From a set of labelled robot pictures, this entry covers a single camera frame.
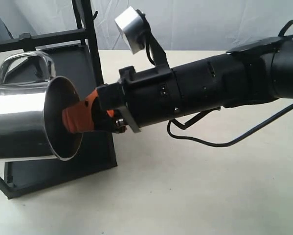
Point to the white backdrop cloth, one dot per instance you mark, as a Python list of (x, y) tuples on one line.
[(176, 24)]

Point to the stainless steel mug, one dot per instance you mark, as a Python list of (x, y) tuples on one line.
[(31, 123)]

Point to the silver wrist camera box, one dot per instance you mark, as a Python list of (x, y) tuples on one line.
[(132, 26)]

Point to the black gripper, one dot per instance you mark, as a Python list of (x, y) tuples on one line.
[(137, 99)]

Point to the black metal rack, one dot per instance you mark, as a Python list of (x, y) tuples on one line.
[(79, 48)]

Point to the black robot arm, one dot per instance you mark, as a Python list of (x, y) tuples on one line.
[(253, 74)]

